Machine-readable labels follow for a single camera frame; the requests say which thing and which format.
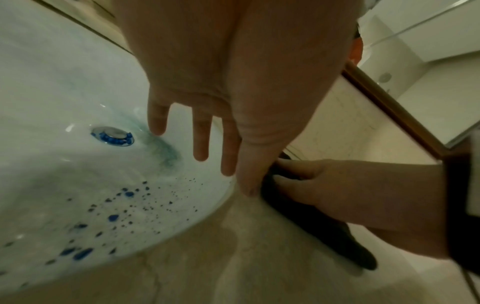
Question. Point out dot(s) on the black wristband with white markers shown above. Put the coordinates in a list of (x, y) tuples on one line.
[(459, 213)]

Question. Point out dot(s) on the person's right hand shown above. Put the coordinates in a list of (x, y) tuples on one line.
[(367, 199)]

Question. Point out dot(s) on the chrome sink drain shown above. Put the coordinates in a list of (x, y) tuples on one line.
[(112, 135)]

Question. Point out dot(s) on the wood framed mirror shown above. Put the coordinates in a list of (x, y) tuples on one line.
[(393, 109)]

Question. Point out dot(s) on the black cloth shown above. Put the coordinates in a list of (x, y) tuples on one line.
[(322, 231)]

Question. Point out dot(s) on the person's left hand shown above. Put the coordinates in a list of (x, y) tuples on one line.
[(240, 74)]

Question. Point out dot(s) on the white oval sink basin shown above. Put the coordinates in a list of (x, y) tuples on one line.
[(75, 163)]

